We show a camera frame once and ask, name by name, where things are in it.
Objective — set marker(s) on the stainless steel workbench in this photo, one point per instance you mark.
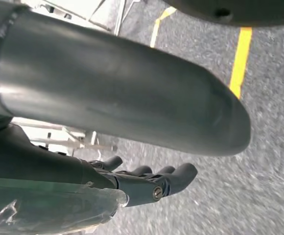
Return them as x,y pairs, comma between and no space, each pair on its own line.
83,6

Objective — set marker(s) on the dark perforated robot body panel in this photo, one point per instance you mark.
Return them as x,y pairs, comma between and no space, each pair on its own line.
229,9

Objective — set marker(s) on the clear plastic cover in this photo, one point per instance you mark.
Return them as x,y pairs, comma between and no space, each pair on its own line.
58,211

